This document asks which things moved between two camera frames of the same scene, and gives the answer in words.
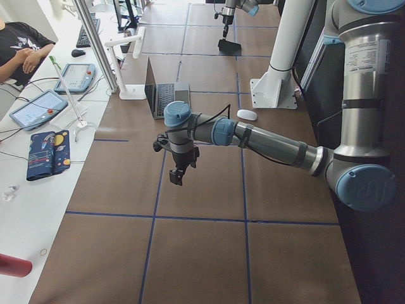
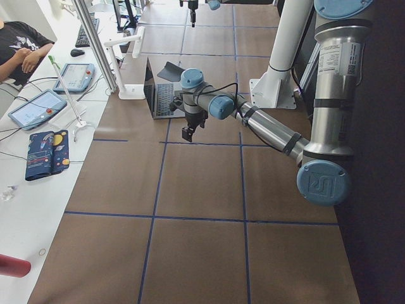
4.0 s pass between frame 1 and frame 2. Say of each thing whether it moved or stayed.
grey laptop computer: stayed
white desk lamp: stayed
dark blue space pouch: stayed
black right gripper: moved
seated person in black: stayed
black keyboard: stayed
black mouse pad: moved
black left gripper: moved
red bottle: stayed
